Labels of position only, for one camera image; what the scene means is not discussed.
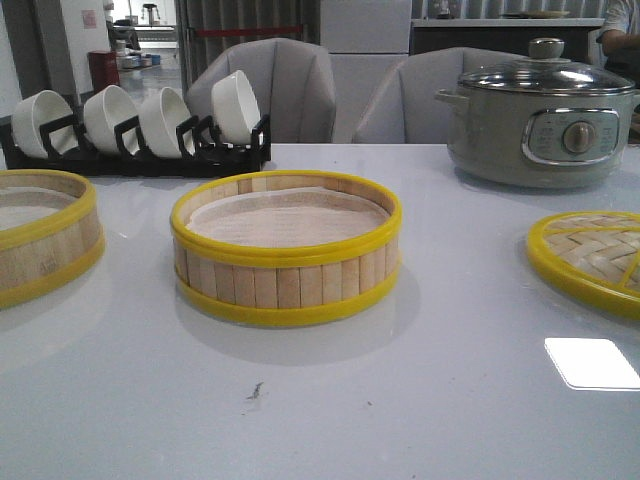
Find white bowl far left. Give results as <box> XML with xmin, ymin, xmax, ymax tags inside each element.
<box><xmin>11</xmin><ymin>90</ymin><xmax>72</xmax><ymax>159</ymax></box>

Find white bowl far right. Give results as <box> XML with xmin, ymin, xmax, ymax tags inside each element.
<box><xmin>211</xmin><ymin>70</ymin><xmax>261</xmax><ymax>145</ymax></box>

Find white drawer cabinet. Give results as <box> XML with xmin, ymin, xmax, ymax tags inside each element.
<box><xmin>320</xmin><ymin>1</ymin><xmax>412</xmax><ymax>143</ymax></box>

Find black dish rack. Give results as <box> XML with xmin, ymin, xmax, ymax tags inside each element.
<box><xmin>1</xmin><ymin>114</ymin><xmax>271</xmax><ymax>179</ymax></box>

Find white bowl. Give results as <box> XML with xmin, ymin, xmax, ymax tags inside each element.
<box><xmin>83</xmin><ymin>85</ymin><xmax>137</xmax><ymax>154</ymax></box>
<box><xmin>211</xmin><ymin>70</ymin><xmax>261</xmax><ymax>145</ymax></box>
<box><xmin>11</xmin><ymin>90</ymin><xmax>72</xmax><ymax>159</ymax></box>
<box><xmin>138</xmin><ymin>87</ymin><xmax>192</xmax><ymax>158</ymax></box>

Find bamboo steamer basket yellow rims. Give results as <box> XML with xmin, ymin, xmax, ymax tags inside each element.
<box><xmin>170</xmin><ymin>170</ymin><xmax>402</xmax><ymax>327</ymax></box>

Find red barrier tape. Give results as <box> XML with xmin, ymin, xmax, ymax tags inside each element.
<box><xmin>191</xmin><ymin>25</ymin><xmax>304</xmax><ymax>38</ymax></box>

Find left grey upholstered chair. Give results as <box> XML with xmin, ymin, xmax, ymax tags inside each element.
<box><xmin>186</xmin><ymin>38</ymin><xmax>336</xmax><ymax>144</ymax></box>

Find yellow woven bamboo steamer lid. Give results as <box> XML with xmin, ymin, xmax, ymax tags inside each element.
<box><xmin>526</xmin><ymin>211</ymin><xmax>639</xmax><ymax>320</ymax></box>

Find red box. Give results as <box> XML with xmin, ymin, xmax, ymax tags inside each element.
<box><xmin>87</xmin><ymin>51</ymin><xmax>120</xmax><ymax>93</ymax></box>

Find glass pot lid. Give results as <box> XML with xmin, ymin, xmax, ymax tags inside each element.
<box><xmin>458</xmin><ymin>37</ymin><xmax>635</xmax><ymax>96</ymax></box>

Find green electric cooking pot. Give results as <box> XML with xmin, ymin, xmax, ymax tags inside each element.
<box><xmin>435</xmin><ymin>87</ymin><xmax>639</xmax><ymax>189</ymax></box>

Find white paper steamer liner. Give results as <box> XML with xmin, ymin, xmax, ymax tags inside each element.
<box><xmin>187</xmin><ymin>187</ymin><xmax>389</xmax><ymax>248</ymax></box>

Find right grey upholstered chair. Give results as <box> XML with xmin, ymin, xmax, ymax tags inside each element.
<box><xmin>352</xmin><ymin>47</ymin><xmax>520</xmax><ymax>144</ymax></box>

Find grey upholstered chair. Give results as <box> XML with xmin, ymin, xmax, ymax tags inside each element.
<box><xmin>186</xmin><ymin>38</ymin><xmax>336</xmax><ymax>144</ymax></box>
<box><xmin>352</xmin><ymin>47</ymin><xmax>520</xmax><ymax>144</ymax></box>

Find seated person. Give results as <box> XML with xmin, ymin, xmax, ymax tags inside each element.
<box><xmin>597</xmin><ymin>0</ymin><xmax>639</xmax><ymax>87</ymax></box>

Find dark counter cabinet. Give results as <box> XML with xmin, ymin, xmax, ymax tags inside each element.
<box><xmin>409</xmin><ymin>18</ymin><xmax>603</xmax><ymax>62</ymax></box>

